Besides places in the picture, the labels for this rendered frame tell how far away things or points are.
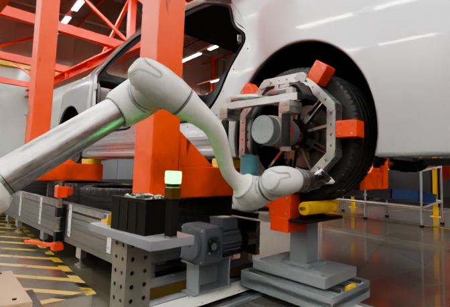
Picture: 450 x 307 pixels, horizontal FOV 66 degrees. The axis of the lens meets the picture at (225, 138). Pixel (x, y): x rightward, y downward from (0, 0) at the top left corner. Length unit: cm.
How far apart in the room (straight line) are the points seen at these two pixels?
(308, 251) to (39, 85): 269
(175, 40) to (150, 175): 68
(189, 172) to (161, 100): 81
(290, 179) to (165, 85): 54
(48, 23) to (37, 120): 90
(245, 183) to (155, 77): 53
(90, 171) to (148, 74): 266
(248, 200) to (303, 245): 54
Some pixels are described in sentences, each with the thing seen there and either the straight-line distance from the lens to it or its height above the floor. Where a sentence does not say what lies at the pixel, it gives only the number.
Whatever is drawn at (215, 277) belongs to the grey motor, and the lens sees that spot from 194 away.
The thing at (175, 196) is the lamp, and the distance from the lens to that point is 111.
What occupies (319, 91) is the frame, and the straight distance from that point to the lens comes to 156.
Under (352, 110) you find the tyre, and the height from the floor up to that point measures 93.
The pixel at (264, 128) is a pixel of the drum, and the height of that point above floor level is 85.
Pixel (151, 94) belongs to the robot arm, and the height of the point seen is 88.
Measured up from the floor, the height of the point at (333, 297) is 17.
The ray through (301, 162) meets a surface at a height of 72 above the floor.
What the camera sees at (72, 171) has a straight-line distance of 355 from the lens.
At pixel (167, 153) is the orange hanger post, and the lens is 169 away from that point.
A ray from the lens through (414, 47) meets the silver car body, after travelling 155.
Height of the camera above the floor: 67
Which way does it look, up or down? 5 degrees up
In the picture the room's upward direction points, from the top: 2 degrees clockwise
